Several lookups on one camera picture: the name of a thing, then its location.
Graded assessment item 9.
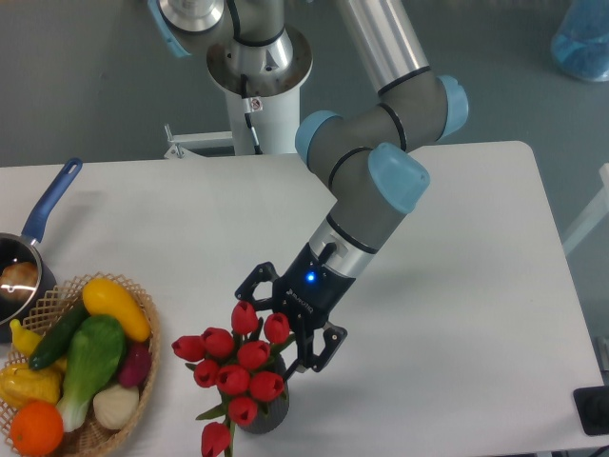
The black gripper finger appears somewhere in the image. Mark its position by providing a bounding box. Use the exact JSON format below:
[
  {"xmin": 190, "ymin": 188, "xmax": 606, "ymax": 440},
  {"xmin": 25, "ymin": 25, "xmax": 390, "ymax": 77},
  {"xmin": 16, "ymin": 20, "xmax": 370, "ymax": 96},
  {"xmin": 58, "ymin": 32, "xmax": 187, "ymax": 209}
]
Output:
[
  {"xmin": 235, "ymin": 262, "xmax": 280, "ymax": 312},
  {"xmin": 283, "ymin": 321, "xmax": 348, "ymax": 382}
]

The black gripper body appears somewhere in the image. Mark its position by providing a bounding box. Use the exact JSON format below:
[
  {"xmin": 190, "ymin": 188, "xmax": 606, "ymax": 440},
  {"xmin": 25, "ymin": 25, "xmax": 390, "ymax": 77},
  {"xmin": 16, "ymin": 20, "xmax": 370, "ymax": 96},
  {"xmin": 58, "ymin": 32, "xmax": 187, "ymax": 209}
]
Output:
[{"xmin": 272, "ymin": 242, "xmax": 355, "ymax": 334}]

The red tulip bouquet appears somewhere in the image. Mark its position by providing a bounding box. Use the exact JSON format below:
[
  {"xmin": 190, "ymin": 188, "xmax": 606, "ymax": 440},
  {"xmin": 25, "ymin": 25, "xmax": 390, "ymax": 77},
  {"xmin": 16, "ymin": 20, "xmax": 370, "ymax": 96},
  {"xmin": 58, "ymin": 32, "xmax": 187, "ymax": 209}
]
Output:
[{"xmin": 171, "ymin": 301, "xmax": 295, "ymax": 456}]

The dark grey ribbed vase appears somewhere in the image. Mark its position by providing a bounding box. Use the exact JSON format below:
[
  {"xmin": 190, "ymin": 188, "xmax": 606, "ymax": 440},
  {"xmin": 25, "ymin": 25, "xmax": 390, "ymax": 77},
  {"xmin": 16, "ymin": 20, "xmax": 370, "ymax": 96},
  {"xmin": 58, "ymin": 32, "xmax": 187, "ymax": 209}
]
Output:
[{"xmin": 227, "ymin": 355, "xmax": 289, "ymax": 435}]

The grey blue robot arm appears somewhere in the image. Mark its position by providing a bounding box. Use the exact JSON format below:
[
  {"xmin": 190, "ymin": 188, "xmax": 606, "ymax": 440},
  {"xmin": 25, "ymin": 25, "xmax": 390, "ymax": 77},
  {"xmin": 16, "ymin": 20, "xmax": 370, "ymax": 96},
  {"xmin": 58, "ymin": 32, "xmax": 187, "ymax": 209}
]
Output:
[{"xmin": 148, "ymin": 1, "xmax": 468, "ymax": 372}]

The yellow squash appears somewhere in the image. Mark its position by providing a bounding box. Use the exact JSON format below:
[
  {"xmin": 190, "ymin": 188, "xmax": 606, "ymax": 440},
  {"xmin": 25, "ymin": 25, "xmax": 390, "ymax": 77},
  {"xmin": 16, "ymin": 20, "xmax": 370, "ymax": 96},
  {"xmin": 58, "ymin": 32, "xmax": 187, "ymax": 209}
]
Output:
[{"xmin": 82, "ymin": 278, "xmax": 151, "ymax": 343}]

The green bok choy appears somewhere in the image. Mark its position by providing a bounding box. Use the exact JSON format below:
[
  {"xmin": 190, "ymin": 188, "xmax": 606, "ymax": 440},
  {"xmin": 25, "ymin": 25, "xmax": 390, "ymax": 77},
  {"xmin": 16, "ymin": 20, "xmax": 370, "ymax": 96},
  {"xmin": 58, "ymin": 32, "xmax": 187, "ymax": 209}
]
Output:
[{"xmin": 57, "ymin": 315, "xmax": 127, "ymax": 433}]

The green cucumber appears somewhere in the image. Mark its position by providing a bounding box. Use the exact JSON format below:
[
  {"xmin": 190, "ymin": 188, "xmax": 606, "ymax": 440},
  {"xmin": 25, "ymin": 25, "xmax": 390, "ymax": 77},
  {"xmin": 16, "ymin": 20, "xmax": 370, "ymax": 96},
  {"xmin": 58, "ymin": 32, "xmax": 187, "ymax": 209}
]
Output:
[{"xmin": 29, "ymin": 301, "xmax": 89, "ymax": 370}]

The white garlic bulb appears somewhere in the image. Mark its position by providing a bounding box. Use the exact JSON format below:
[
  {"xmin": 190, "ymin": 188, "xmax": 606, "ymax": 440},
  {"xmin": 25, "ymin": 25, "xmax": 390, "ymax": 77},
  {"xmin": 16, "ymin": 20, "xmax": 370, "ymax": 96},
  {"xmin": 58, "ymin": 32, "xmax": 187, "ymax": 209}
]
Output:
[{"xmin": 93, "ymin": 384, "xmax": 140, "ymax": 430}]

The woven wicker basket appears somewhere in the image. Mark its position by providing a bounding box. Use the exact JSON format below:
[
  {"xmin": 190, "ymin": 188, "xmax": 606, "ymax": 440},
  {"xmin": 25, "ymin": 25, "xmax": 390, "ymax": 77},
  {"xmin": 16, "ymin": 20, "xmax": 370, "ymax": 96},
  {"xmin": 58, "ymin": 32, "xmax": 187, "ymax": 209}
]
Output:
[{"xmin": 22, "ymin": 272, "xmax": 162, "ymax": 456}]

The brown bread roll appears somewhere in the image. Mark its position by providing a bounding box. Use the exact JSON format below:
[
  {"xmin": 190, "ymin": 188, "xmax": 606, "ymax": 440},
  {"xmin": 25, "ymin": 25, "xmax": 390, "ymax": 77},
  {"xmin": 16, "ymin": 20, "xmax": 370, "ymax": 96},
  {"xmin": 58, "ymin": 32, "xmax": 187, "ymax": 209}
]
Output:
[{"xmin": 1, "ymin": 262, "xmax": 38, "ymax": 302}]

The yellow banana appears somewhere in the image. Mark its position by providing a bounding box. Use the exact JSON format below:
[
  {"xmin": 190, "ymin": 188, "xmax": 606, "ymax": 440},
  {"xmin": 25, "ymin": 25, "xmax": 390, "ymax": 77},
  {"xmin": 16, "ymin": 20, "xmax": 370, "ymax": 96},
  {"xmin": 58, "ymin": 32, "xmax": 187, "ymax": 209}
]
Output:
[{"xmin": 10, "ymin": 319, "xmax": 43, "ymax": 358}]

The black device at edge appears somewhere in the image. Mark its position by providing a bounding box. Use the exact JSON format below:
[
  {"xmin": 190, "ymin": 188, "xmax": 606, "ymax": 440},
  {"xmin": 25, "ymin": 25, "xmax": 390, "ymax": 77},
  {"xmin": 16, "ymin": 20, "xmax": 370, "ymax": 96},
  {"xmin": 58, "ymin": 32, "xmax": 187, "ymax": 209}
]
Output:
[{"xmin": 573, "ymin": 386, "xmax": 608, "ymax": 436}]

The yellow bell pepper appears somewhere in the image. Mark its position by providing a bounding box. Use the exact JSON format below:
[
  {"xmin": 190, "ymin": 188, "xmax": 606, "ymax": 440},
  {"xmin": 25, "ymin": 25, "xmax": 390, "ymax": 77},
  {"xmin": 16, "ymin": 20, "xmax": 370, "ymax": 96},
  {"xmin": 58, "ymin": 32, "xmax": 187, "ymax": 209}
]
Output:
[{"xmin": 1, "ymin": 363, "xmax": 63, "ymax": 409}]

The orange fruit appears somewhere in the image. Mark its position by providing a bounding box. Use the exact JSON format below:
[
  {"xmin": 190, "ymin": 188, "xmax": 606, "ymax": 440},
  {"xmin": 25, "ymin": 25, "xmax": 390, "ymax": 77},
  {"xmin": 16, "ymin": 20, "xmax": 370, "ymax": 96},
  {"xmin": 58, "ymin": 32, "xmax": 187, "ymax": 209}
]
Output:
[{"xmin": 10, "ymin": 401, "xmax": 64, "ymax": 456}]

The blue translucent bag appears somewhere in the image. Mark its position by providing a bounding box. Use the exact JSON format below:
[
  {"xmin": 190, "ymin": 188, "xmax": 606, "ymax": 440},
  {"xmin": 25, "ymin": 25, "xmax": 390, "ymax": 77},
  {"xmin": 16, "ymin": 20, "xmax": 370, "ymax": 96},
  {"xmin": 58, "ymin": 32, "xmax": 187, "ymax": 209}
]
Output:
[{"xmin": 551, "ymin": 0, "xmax": 608, "ymax": 82}]

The black cable on pedestal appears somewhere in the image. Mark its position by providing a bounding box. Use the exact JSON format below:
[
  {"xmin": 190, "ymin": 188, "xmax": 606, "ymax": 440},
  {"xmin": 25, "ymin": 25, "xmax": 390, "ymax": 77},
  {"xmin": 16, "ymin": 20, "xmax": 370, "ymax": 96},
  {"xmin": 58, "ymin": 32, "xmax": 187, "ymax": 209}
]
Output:
[{"xmin": 239, "ymin": 73, "xmax": 264, "ymax": 155}]

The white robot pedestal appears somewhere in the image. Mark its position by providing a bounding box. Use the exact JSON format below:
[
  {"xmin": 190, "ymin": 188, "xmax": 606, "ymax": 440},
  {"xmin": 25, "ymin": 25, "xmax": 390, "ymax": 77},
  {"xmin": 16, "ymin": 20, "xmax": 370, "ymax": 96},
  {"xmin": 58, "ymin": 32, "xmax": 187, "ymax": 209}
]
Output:
[{"xmin": 163, "ymin": 23, "xmax": 315, "ymax": 160}]

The blue handled saucepan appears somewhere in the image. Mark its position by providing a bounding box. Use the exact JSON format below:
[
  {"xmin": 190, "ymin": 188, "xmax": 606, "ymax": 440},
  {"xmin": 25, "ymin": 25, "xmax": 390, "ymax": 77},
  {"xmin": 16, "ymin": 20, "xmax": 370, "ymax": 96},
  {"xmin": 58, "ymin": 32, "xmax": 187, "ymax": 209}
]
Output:
[{"xmin": 1, "ymin": 158, "xmax": 83, "ymax": 344}]

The white frame at right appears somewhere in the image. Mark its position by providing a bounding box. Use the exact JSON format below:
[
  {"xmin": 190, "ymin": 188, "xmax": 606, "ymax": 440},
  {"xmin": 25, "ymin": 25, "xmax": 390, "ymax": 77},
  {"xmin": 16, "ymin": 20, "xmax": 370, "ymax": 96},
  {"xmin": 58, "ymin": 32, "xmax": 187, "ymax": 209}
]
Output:
[{"xmin": 561, "ymin": 163, "xmax": 608, "ymax": 256}]

